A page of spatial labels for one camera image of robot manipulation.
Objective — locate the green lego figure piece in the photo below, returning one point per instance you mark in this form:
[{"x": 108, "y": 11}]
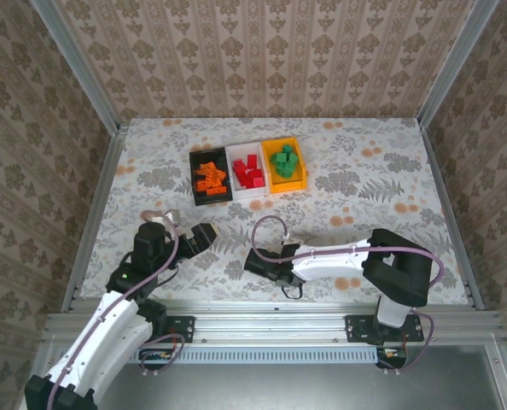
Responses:
[{"x": 286, "y": 149}]

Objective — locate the curved orange lego piece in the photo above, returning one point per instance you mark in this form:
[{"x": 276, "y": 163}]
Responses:
[{"x": 206, "y": 168}]

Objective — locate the small orange white connector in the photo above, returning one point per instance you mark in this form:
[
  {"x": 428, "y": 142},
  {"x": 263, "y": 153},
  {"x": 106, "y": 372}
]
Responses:
[
  {"x": 164, "y": 355},
  {"x": 391, "y": 353}
]

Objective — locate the floral patterned table cover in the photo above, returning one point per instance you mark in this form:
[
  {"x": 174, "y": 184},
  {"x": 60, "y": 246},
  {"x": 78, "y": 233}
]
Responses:
[{"x": 219, "y": 136}]

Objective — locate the grey metal sheet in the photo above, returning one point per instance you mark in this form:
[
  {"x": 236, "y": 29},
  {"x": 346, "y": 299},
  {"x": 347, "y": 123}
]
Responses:
[{"x": 279, "y": 388}]

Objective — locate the black plastic bin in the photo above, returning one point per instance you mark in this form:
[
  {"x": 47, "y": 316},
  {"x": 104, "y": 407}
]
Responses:
[{"x": 208, "y": 156}]

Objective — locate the small green lego brick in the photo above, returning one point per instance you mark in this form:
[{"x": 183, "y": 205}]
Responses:
[
  {"x": 287, "y": 162},
  {"x": 277, "y": 159},
  {"x": 281, "y": 169},
  {"x": 294, "y": 159},
  {"x": 290, "y": 172}
]

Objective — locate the yellow plastic bin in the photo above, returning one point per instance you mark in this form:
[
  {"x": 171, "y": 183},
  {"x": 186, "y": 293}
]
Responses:
[{"x": 287, "y": 185}]

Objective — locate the wide aluminium extrusion beam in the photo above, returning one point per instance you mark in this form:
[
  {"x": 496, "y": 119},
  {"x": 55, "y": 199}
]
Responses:
[{"x": 270, "y": 324}]

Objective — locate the white plastic bin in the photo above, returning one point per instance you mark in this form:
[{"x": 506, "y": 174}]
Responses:
[{"x": 249, "y": 194}]

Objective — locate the aluminium table edge rail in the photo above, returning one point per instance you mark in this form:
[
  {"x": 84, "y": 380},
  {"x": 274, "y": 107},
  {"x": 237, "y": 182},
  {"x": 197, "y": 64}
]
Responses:
[
  {"x": 442, "y": 192},
  {"x": 93, "y": 222}
]

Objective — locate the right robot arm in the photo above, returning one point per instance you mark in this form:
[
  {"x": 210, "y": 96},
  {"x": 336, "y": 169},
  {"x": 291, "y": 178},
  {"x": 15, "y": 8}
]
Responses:
[{"x": 334, "y": 260}]

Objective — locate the long orange lego brick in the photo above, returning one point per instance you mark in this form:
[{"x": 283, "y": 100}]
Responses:
[{"x": 217, "y": 192}]

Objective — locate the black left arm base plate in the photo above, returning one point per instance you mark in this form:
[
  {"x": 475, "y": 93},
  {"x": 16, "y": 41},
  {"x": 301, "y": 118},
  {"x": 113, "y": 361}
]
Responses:
[{"x": 185, "y": 329}]

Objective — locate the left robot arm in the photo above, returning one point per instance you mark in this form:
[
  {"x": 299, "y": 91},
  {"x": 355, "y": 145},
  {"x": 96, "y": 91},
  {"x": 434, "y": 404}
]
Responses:
[{"x": 104, "y": 337}]

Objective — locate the aluminium frame post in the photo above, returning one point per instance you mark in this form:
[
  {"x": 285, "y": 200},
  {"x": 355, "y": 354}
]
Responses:
[
  {"x": 79, "y": 64},
  {"x": 452, "y": 64}
]

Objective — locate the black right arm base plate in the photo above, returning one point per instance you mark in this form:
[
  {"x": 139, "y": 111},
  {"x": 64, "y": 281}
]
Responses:
[{"x": 358, "y": 329}]

